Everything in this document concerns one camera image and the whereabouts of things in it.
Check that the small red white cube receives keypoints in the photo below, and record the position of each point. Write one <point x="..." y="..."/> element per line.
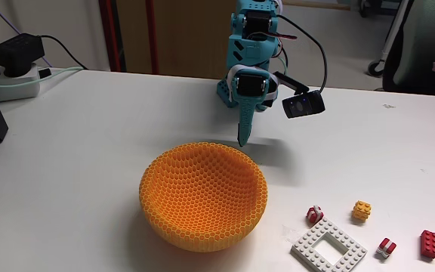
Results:
<point x="315" y="214"/>
<point x="386" y="247"/>

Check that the black oval camera box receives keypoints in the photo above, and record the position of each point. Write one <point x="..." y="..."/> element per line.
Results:
<point x="303" y="104"/>

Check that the red rectangular toy brick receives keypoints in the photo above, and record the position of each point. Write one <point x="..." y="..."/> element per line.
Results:
<point x="429" y="244"/>

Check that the wooden cabinet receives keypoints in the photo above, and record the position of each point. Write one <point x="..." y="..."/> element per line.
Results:
<point x="195" y="38"/>

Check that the white power strip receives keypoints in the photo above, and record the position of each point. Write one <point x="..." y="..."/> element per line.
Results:
<point x="13" y="85"/>

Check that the black office chair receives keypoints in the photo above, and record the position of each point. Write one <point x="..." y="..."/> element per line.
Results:
<point x="414" y="45"/>

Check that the black power adapter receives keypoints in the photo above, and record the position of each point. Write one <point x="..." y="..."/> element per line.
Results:
<point x="18" y="53"/>

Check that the red vertical bar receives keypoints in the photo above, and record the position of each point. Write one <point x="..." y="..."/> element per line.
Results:
<point x="108" y="34"/>

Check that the small yellow cube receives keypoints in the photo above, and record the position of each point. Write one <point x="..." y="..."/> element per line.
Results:
<point x="361" y="211"/>

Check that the white square frame brick plate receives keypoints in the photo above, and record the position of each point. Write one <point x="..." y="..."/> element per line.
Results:
<point x="310" y="245"/>

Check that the orange honeycomb bowl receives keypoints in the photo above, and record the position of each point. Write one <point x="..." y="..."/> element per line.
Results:
<point x="202" y="196"/>

